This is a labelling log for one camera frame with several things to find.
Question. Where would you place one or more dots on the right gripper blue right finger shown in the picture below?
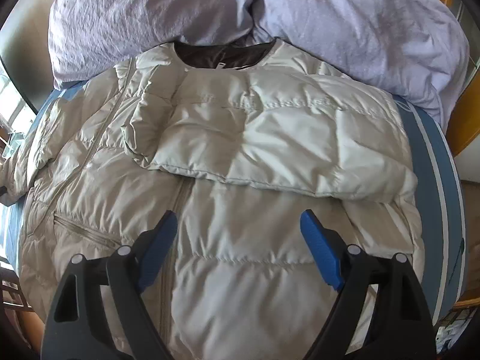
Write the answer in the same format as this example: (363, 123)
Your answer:
(400, 327)

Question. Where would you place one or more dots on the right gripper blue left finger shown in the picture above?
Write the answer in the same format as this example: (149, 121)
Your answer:
(77, 327)

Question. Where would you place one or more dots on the beige puffer jacket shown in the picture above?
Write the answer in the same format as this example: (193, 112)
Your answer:
(225, 194)

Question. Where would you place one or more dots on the blue white striped bedsheet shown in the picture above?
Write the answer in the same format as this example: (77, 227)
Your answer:
(435, 194)

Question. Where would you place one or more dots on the wooden glass wardrobe door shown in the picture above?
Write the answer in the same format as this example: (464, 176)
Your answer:
(463, 126)

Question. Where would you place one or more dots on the black flat monitor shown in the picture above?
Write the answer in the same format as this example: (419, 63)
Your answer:
(24, 55)

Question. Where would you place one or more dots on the lavender duvet right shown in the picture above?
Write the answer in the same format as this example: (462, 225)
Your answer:
(415, 49)

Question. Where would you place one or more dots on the lavender pillow left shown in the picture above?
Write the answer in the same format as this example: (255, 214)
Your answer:
(86, 37)

